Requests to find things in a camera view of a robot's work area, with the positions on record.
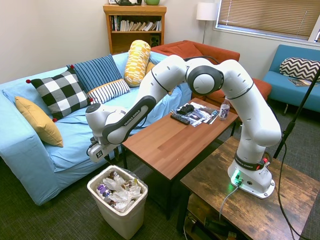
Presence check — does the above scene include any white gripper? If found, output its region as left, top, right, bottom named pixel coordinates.
left=86, top=141, right=121, bottom=166

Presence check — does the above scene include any white crumpled paper trash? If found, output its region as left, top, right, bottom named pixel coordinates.
left=101, top=176, right=143, bottom=213

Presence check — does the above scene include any beige plastic trash bin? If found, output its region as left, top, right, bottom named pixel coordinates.
left=86, top=164, right=149, bottom=240

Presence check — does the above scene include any purple snack wrapper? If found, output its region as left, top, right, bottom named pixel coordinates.
left=96, top=183, right=113, bottom=199

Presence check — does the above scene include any light blue sofa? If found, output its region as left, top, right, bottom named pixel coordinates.
left=0, top=51, right=193, bottom=206

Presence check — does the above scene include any white navy striped pillow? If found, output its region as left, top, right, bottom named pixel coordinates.
left=86, top=78, right=131, bottom=109

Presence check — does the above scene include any black remote control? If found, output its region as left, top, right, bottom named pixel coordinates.
left=170, top=112, right=191, bottom=125

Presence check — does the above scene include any mustard yellow pillow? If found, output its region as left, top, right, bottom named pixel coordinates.
left=14, top=96, right=64, bottom=148

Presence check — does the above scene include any black white checkered pillow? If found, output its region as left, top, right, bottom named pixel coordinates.
left=25, top=68, right=94, bottom=123

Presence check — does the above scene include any blue striped pillow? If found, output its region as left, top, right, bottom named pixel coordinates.
left=66, top=54, right=123, bottom=94

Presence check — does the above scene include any black game controller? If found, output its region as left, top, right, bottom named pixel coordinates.
left=176, top=104, right=195, bottom=116

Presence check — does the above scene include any glossy magazine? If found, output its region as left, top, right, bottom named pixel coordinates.
left=203, top=107, right=219, bottom=125
left=186, top=101, right=213, bottom=128

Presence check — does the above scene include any yellow striped pillow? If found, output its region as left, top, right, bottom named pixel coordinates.
left=144, top=61, right=174, bottom=96

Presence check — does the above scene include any yellow patterned bolster pillow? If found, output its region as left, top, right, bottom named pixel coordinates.
left=123, top=39, right=152, bottom=88

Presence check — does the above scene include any clear plastic drink bottle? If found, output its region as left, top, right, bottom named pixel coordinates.
left=219, top=97, right=231, bottom=122

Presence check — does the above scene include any black bookshelf speaker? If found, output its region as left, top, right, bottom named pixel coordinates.
left=149, top=34, right=161, bottom=47

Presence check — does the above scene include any black device under table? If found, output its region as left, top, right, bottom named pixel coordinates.
left=203, top=216, right=233, bottom=233

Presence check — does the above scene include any row of paperback books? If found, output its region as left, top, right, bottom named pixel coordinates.
left=111, top=15, right=162, bottom=32

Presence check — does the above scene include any orange sofa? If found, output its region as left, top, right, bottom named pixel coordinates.
left=150, top=39, right=241, bottom=66

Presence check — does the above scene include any rustic brown side table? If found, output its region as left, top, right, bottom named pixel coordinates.
left=176, top=136, right=320, bottom=240

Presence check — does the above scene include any wooden bookshelf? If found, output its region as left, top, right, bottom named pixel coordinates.
left=102, top=3, right=167, bottom=55

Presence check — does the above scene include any orange ottoman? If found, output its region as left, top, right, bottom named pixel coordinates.
left=194, top=77, right=273, bottom=106

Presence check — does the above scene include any white shade floor lamp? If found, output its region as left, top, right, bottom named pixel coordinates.
left=196, top=1, right=220, bottom=45

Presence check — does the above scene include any teal blue bench sofa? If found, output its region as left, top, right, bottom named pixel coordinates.
left=262, top=44, right=320, bottom=108

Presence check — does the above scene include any magazine with dark cover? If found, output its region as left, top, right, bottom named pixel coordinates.
left=287, top=78, right=318, bottom=88

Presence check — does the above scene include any black white chevron pillow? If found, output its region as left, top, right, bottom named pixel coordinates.
left=279, top=57, right=320, bottom=83

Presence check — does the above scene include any window with wooden blinds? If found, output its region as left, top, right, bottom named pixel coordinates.
left=213, top=0, right=320, bottom=43

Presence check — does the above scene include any wooden coffee table, black frame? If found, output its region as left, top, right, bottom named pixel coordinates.
left=120, top=97, right=240, bottom=221

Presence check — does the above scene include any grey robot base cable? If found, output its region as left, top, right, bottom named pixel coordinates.
left=219, top=183, right=241, bottom=221

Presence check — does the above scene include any long black cable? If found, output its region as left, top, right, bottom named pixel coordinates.
left=276, top=141, right=312, bottom=240

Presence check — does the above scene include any black camera tripod stand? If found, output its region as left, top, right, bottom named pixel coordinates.
left=272, top=74, right=320, bottom=160

